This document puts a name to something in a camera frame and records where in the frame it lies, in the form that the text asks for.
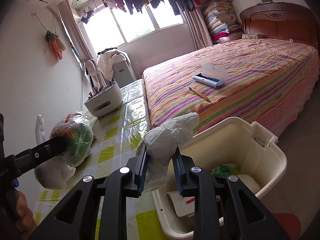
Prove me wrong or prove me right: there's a cream plastic trash bin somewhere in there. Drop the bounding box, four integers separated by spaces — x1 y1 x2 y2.
152 117 287 239

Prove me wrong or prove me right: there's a blue grey pencil case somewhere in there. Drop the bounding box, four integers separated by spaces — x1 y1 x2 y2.
192 64 229 89

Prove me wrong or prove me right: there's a wooden bed headboard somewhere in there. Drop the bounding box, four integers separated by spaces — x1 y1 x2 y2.
239 2 319 49

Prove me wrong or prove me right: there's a green plastic snack bag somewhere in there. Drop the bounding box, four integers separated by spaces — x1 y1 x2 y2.
49 111 94 167

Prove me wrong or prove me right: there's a beige window curtain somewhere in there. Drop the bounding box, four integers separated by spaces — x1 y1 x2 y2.
57 0 95 61

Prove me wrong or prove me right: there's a person's left hand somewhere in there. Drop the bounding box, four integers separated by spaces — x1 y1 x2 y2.
15 190 37 240

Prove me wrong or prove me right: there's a white tissue paper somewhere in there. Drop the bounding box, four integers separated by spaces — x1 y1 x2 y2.
136 112 200 192

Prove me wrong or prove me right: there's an orange cloth on wall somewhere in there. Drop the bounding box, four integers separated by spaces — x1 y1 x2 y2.
45 30 66 61

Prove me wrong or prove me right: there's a white plush toy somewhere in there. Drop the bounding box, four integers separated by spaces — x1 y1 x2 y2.
34 157 76 190

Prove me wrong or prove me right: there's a red round stool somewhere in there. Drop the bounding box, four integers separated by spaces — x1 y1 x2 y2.
273 213 302 240

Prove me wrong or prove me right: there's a checkered yellow plastic tablecloth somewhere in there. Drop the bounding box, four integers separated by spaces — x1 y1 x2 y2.
34 79 167 239

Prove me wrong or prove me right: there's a striped colourful bed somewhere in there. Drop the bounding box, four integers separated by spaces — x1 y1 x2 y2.
143 38 319 135

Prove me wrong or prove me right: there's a stack of folded quilts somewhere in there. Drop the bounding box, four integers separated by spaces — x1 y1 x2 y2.
203 0 243 44

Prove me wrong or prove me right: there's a yellow pencil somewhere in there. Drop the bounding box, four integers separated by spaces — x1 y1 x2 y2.
189 87 211 102

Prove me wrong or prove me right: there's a white cabinet with dotted cloth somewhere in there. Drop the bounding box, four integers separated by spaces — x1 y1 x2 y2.
97 48 137 88

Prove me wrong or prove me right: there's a white desktop organizer box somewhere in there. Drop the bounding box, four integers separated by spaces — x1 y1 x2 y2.
85 80 123 118

